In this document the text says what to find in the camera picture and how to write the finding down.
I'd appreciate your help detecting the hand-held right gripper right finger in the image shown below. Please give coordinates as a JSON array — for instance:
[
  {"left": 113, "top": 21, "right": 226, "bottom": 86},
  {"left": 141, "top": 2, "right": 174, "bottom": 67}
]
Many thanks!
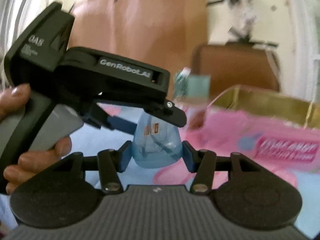
[{"left": 182, "top": 141, "right": 263, "bottom": 194}]

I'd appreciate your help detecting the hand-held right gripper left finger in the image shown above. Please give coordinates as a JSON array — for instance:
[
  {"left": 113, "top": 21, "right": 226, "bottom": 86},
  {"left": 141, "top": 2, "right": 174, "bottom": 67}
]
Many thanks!
[{"left": 50, "top": 141, "right": 132, "bottom": 194}]

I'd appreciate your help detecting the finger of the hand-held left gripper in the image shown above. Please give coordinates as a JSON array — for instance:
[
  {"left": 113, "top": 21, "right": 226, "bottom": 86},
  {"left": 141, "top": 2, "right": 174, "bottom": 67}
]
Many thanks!
[
  {"left": 82, "top": 102, "right": 137, "bottom": 136},
  {"left": 142, "top": 99, "right": 187, "bottom": 127}
]

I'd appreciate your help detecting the translucent blue plastic pouch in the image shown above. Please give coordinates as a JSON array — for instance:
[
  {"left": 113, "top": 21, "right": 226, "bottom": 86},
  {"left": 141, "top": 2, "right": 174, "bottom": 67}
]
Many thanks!
[{"left": 130, "top": 111, "right": 183, "bottom": 169}]

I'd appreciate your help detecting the person's left hand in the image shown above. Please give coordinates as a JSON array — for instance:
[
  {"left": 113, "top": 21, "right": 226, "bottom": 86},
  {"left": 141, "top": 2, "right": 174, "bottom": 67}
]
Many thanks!
[{"left": 0, "top": 84, "right": 73, "bottom": 195}]

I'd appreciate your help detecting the light blue pig print blanket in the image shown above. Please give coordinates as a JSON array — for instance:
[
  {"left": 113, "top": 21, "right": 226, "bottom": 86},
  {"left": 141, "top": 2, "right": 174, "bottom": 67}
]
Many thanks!
[{"left": 0, "top": 102, "right": 320, "bottom": 240}]

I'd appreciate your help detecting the green patterned carton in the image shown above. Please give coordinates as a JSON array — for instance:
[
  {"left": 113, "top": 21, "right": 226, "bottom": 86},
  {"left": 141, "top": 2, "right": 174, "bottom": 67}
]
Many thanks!
[{"left": 172, "top": 66, "right": 192, "bottom": 100}]

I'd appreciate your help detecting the pink box with gold inside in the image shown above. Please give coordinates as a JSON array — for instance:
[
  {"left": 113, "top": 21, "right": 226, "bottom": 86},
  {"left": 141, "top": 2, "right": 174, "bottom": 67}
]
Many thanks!
[{"left": 186, "top": 84, "right": 320, "bottom": 173}]

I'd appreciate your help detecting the wooden headboard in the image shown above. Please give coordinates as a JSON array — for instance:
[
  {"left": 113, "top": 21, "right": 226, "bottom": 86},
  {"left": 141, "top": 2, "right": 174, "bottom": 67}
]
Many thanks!
[{"left": 67, "top": 0, "right": 209, "bottom": 63}]

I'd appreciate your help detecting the white framed window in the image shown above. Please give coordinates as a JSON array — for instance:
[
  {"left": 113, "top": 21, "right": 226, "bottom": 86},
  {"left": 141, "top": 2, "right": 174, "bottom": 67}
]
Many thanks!
[{"left": 287, "top": 0, "right": 320, "bottom": 100}]

